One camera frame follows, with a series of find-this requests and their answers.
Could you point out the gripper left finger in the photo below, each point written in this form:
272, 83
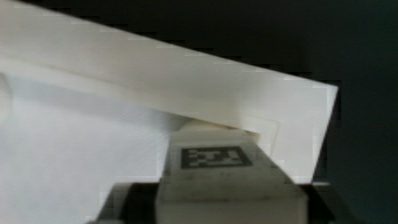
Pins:
128, 206

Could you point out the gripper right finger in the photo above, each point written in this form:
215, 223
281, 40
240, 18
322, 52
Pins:
327, 211

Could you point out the white table leg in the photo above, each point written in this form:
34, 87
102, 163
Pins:
224, 186

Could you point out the white square tabletop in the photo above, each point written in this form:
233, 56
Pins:
102, 90

